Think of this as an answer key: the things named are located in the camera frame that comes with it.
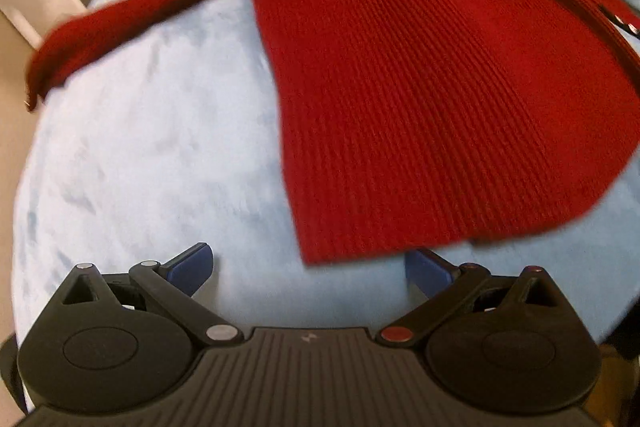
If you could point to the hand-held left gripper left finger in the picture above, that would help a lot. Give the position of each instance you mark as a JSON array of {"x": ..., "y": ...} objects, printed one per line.
[{"x": 192, "y": 264}]

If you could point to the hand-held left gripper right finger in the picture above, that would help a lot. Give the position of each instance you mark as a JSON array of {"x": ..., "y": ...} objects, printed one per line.
[{"x": 425, "y": 274}]

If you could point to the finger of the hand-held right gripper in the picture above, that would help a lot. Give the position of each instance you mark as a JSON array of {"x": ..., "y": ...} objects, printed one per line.
[{"x": 622, "y": 21}]

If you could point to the red knitted sweater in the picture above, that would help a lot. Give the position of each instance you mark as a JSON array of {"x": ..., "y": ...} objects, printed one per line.
[{"x": 400, "y": 82}]

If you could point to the light blue fleece bed sheet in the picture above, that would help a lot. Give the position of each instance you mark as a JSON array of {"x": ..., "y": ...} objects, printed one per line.
[{"x": 150, "y": 157}]

